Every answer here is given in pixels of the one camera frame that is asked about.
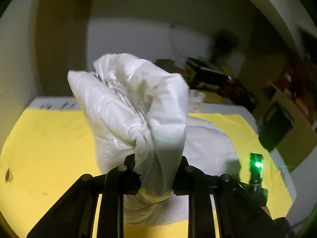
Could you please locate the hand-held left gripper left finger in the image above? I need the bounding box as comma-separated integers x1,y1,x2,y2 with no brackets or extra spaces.
26,153,142,238

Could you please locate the dark bag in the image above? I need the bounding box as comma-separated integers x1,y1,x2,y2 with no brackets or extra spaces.
259,102,295,152

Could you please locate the black box with yellow print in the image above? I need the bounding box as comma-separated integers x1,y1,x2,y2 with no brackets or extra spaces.
184,57,257,110

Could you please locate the large cardboard box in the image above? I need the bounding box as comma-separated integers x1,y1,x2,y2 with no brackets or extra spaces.
256,87,317,173

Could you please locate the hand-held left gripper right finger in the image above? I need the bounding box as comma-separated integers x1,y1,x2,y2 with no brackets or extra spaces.
172,155,289,238

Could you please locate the wooden door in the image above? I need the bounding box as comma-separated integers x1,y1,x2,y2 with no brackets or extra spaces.
35,0,96,97

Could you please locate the yellow mat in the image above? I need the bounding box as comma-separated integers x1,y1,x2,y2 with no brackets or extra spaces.
0,109,294,238

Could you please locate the small open cardboard box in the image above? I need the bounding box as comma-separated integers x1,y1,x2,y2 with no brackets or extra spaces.
154,59,189,80

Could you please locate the white quilted jacket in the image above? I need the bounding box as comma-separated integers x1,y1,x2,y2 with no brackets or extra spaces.
67,53,242,227

